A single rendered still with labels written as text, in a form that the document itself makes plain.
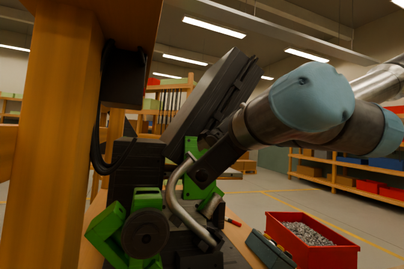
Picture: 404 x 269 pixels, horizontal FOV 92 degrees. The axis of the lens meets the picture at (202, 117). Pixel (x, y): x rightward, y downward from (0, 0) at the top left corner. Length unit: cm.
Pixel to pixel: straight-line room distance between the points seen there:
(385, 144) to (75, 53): 50
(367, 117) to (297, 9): 573
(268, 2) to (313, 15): 144
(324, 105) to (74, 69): 39
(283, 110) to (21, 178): 42
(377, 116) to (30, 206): 53
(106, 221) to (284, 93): 33
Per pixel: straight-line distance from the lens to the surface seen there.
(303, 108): 22
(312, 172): 684
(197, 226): 67
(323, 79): 24
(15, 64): 1060
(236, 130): 31
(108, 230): 40
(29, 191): 45
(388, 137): 34
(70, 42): 45
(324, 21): 660
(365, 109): 31
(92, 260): 80
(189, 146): 69
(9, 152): 44
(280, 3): 566
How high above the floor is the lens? 129
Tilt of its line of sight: 5 degrees up
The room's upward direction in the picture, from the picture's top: 5 degrees clockwise
